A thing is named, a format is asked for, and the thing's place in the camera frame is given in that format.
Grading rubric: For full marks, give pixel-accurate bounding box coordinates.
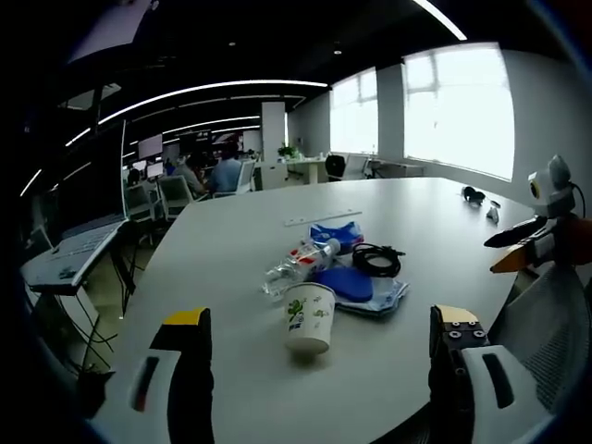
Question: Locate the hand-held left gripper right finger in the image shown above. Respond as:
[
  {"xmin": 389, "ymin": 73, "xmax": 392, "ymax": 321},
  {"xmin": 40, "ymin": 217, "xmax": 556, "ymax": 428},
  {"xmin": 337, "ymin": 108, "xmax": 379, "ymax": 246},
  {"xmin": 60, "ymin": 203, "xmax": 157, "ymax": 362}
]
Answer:
[{"xmin": 427, "ymin": 303, "xmax": 554, "ymax": 444}]

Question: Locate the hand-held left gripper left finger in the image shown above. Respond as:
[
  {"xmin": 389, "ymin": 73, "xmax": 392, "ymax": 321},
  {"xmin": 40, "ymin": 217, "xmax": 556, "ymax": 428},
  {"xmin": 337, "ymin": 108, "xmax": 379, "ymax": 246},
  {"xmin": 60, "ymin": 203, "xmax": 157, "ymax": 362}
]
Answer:
[{"xmin": 99, "ymin": 306, "xmax": 216, "ymax": 444}]

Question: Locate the clear printed plastic bag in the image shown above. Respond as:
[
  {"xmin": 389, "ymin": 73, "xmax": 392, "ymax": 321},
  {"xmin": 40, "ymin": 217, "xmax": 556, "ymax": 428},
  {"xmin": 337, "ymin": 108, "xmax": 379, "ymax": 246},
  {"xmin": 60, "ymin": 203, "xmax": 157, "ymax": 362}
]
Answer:
[{"xmin": 331, "ymin": 258, "xmax": 413, "ymax": 318}]

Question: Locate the printed white paper cup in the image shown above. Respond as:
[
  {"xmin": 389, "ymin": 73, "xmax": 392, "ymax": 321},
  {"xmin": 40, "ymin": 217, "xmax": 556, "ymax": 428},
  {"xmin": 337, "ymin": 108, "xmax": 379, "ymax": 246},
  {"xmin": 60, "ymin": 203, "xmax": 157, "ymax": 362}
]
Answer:
[{"xmin": 282, "ymin": 281, "xmax": 337, "ymax": 356}]

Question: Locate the clear plastic bottle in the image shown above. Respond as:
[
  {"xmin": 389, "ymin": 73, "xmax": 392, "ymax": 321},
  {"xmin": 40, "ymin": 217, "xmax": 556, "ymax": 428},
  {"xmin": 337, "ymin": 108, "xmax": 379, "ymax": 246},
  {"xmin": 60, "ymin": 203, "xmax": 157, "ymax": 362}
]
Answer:
[{"xmin": 261, "ymin": 239, "xmax": 344, "ymax": 302}]

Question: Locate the blue oval pouch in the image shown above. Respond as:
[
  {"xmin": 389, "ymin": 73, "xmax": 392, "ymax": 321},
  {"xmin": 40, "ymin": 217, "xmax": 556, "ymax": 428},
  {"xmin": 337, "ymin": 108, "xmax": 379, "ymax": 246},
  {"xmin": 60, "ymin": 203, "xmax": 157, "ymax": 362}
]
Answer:
[{"xmin": 315, "ymin": 266, "xmax": 376, "ymax": 304}]

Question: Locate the blue tissue packet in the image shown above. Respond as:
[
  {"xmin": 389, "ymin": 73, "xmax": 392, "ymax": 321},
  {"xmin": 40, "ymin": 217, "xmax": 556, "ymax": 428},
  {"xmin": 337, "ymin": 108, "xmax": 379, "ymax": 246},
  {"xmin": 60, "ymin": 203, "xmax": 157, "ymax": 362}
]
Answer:
[{"xmin": 306, "ymin": 221, "xmax": 363, "ymax": 253}]

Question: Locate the small black item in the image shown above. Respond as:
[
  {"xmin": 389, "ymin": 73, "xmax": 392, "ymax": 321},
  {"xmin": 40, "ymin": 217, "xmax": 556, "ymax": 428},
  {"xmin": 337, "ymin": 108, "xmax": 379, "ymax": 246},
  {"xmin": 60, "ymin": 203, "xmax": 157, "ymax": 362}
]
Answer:
[{"xmin": 462, "ymin": 185, "xmax": 486, "ymax": 208}]

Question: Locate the grey mesh chair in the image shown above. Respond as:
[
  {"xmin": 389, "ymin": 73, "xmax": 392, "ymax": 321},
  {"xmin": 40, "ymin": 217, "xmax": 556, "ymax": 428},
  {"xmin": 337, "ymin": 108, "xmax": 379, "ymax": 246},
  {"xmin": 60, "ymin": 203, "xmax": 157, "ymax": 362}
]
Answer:
[{"xmin": 487, "ymin": 262, "xmax": 592, "ymax": 420}]

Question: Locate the white table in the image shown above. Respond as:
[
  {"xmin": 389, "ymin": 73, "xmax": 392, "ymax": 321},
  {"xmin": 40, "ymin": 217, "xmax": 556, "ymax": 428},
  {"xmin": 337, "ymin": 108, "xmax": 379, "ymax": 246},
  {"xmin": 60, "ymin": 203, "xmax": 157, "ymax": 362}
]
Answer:
[{"xmin": 85, "ymin": 175, "xmax": 559, "ymax": 444}]

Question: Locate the wide bright window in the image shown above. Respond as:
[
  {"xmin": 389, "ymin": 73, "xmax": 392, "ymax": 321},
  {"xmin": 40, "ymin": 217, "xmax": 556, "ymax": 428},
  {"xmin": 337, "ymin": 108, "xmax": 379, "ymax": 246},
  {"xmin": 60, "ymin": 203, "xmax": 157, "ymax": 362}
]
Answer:
[{"xmin": 401, "ymin": 41, "xmax": 516, "ymax": 183}]

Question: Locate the open laptop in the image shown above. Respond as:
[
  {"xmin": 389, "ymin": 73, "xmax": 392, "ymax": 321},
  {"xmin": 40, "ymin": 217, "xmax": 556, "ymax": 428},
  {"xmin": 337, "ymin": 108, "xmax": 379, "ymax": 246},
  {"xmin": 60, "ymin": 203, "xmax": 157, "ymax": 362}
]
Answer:
[{"xmin": 20, "ymin": 118, "xmax": 134, "ymax": 296}]

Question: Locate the white office chair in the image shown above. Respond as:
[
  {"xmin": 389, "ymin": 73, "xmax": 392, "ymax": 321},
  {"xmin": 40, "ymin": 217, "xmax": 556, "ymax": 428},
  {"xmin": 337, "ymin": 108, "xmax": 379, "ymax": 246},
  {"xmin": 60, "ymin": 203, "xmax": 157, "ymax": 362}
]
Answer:
[
  {"xmin": 234, "ymin": 159, "xmax": 257, "ymax": 193},
  {"xmin": 155, "ymin": 175, "xmax": 198, "ymax": 219},
  {"xmin": 123, "ymin": 183, "xmax": 162, "ymax": 222}
]

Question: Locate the black office chair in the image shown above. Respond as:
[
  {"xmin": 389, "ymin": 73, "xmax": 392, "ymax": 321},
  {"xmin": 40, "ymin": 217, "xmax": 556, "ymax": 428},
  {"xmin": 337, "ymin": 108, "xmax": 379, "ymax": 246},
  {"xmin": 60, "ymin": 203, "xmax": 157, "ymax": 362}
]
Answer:
[{"xmin": 324, "ymin": 154, "xmax": 348, "ymax": 183}]

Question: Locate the white flat strip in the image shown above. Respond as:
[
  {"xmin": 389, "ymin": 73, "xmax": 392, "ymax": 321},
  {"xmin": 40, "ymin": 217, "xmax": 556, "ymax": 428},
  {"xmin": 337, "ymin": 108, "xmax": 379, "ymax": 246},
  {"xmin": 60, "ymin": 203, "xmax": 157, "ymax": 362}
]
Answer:
[{"xmin": 283, "ymin": 209, "xmax": 364, "ymax": 228}]

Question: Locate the narrow bright window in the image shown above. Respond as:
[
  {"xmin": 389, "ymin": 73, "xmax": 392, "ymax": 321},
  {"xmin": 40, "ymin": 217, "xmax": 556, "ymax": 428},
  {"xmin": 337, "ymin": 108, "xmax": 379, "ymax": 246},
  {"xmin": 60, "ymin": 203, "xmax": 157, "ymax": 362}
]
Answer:
[{"xmin": 329, "ymin": 66, "xmax": 379, "ymax": 157}]

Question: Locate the short ceiling light strip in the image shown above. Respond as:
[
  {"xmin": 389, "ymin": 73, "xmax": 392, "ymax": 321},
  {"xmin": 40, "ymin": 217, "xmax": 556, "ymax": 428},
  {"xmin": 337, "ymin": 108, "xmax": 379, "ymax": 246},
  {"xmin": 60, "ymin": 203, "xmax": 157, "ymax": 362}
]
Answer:
[{"xmin": 410, "ymin": 0, "xmax": 469, "ymax": 41}]

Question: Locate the white cabinet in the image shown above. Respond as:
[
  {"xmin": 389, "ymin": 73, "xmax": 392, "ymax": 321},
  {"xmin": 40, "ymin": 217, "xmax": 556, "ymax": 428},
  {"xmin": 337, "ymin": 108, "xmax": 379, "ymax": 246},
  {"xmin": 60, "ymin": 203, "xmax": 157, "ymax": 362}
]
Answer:
[{"xmin": 253, "ymin": 160, "xmax": 289, "ymax": 191}]

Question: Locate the white office desk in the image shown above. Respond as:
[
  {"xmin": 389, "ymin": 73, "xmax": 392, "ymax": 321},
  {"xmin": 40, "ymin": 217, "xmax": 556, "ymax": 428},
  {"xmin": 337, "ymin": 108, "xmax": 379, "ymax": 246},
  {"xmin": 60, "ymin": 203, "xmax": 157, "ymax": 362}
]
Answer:
[{"xmin": 285, "ymin": 155, "xmax": 330, "ymax": 183}]

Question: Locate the computer monitor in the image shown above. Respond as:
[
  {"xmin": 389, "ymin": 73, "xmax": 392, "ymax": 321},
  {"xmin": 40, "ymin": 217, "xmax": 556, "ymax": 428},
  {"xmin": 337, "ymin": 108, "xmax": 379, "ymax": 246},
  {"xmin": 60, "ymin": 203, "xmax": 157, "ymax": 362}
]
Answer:
[{"xmin": 137, "ymin": 133, "xmax": 165, "ymax": 159}]

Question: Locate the white pillar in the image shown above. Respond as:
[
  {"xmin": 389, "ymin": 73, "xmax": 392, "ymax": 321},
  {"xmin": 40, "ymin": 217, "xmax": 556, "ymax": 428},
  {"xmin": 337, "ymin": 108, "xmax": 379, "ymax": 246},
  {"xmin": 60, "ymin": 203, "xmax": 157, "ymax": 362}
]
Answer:
[{"xmin": 260, "ymin": 101, "xmax": 288, "ymax": 163}]

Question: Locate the long ceiling light strip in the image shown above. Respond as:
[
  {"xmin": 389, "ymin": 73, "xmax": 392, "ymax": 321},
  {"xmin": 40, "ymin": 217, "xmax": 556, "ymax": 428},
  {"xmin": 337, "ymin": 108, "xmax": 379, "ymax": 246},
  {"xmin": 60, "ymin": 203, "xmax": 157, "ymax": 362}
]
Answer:
[{"xmin": 98, "ymin": 80, "xmax": 331, "ymax": 127}]

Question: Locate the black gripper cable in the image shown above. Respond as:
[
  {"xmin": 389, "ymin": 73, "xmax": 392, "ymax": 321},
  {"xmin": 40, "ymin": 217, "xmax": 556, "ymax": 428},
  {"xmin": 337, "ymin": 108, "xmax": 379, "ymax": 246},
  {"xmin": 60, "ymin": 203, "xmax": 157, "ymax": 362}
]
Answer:
[{"xmin": 571, "ymin": 181, "xmax": 588, "ymax": 217}]

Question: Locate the black hanging cable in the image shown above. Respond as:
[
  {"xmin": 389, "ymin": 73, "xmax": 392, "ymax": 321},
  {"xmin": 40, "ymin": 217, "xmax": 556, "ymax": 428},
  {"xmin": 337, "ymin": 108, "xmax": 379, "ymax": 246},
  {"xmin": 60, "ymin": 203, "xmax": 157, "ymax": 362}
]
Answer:
[{"xmin": 55, "ymin": 290, "xmax": 119, "ymax": 374}]

